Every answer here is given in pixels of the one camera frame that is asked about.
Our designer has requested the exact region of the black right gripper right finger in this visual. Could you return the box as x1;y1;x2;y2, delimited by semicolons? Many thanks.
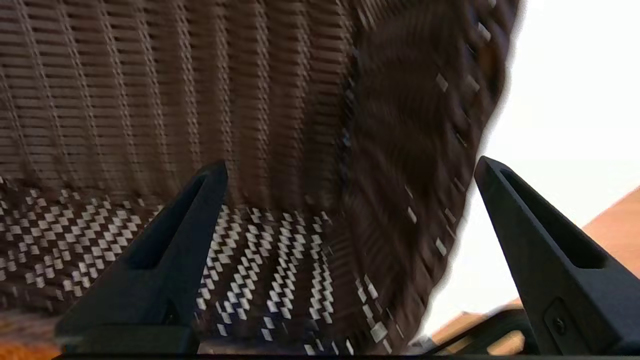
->
473;155;640;356

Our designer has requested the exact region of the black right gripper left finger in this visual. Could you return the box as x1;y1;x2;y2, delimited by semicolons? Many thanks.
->
55;160;230;353

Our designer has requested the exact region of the dark brown wicker basket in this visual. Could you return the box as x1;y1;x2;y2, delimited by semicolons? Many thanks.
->
0;0;523;357

